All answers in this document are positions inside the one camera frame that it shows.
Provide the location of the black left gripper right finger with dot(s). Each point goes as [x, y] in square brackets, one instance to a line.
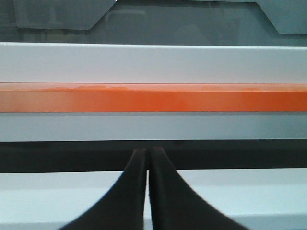
[175, 205]

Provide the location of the orange horizontal rail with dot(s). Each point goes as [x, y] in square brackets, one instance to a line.
[118, 97]

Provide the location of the white upper panel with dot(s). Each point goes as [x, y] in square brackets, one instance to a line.
[98, 63]

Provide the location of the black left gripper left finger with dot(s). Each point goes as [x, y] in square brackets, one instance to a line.
[121, 208]

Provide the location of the white panel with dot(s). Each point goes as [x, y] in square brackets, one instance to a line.
[98, 63]
[87, 126]

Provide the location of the white lower panel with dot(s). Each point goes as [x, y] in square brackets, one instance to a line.
[87, 126]

